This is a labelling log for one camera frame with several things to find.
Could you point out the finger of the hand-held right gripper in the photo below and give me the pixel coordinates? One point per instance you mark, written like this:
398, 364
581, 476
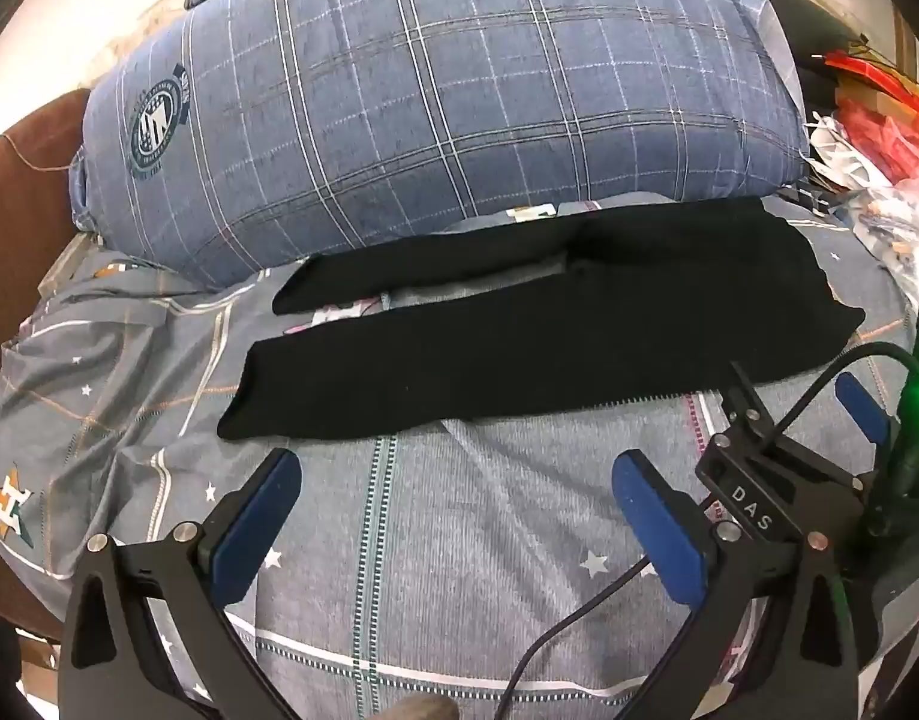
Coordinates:
748, 409
864, 412

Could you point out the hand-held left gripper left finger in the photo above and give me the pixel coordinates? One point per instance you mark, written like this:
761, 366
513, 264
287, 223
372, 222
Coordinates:
258, 525

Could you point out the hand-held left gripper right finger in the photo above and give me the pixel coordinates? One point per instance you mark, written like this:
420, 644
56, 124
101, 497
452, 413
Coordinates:
658, 532

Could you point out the black pants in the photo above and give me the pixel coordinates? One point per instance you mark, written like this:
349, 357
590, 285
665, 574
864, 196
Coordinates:
504, 345

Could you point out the grey star printed bed sheet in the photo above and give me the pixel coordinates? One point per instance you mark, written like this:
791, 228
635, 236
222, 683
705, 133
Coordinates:
429, 540

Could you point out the pile of white plastic bags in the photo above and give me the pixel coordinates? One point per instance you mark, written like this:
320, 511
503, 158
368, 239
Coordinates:
872, 187

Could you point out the red packaging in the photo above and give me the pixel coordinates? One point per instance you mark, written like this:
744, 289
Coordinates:
887, 112

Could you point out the black bag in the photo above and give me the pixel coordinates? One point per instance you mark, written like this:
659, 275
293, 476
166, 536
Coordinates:
808, 37

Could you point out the brown headboard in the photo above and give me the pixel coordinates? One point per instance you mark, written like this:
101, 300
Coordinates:
17, 202

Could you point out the blue plaid pillow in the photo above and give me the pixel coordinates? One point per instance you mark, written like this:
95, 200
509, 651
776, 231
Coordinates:
429, 90

